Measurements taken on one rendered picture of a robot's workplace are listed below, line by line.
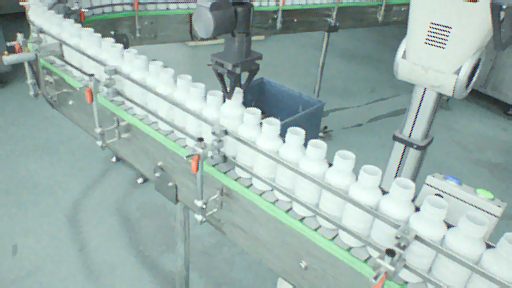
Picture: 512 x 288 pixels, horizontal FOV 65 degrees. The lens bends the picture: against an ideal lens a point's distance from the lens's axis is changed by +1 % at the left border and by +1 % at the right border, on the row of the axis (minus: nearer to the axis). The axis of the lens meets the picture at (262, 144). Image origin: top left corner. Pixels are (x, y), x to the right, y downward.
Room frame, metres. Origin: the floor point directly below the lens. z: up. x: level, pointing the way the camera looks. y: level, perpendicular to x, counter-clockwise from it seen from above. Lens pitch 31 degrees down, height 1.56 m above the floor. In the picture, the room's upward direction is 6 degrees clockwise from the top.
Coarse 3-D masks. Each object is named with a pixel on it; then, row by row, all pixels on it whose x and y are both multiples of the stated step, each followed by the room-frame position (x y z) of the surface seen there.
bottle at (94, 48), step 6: (90, 36) 1.18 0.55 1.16; (96, 36) 1.20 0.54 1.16; (90, 42) 1.17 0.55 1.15; (96, 42) 1.17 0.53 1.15; (90, 48) 1.17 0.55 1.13; (96, 48) 1.17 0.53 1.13; (90, 54) 1.16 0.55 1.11; (96, 54) 1.16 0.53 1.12; (90, 60) 1.16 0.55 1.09; (90, 66) 1.16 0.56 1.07; (96, 66) 1.16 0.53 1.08; (90, 72) 1.16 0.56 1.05; (96, 72) 1.16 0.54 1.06
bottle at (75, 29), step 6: (72, 24) 1.27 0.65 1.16; (78, 24) 1.28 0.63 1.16; (72, 30) 1.24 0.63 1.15; (78, 30) 1.25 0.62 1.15; (72, 36) 1.24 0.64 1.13; (78, 36) 1.25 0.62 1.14; (72, 42) 1.23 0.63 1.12; (78, 42) 1.23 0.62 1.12; (78, 48) 1.23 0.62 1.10; (72, 54) 1.23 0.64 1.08; (78, 54) 1.23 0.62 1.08; (72, 60) 1.23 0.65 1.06; (78, 60) 1.23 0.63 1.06; (78, 66) 1.23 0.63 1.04; (72, 72) 1.24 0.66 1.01; (78, 72) 1.23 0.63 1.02
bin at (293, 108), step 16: (256, 80) 1.51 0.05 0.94; (272, 80) 1.51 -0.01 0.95; (224, 96) 1.37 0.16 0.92; (256, 96) 1.52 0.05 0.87; (272, 96) 1.51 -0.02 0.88; (288, 96) 1.46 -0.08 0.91; (304, 96) 1.41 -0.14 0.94; (272, 112) 1.50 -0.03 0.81; (288, 112) 1.45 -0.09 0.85; (304, 112) 1.25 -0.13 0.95; (320, 112) 1.34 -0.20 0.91; (304, 128) 1.27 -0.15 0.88; (304, 144) 1.28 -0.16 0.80
